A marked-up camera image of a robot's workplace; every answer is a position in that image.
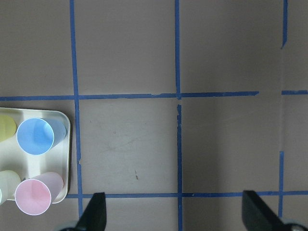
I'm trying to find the yellow cup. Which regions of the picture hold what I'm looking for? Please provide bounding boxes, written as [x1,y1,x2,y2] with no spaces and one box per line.
[0,115,16,142]

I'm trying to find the pale green cup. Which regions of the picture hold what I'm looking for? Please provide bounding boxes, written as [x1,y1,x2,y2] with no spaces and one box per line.
[0,170,21,205]

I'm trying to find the pink cup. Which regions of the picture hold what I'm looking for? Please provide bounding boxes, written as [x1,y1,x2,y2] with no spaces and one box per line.
[14,172,64,216]

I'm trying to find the blue cup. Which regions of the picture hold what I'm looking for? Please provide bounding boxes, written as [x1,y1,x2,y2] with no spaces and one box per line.
[16,117,67,155]

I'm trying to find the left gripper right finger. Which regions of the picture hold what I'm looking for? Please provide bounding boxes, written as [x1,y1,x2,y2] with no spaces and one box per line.
[242,190,289,231]

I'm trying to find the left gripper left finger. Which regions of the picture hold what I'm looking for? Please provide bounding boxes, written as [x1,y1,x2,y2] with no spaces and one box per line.
[74,192,106,231]

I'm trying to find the beige plastic tray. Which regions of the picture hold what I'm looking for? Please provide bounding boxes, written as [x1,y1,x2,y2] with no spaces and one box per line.
[0,107,71,204]

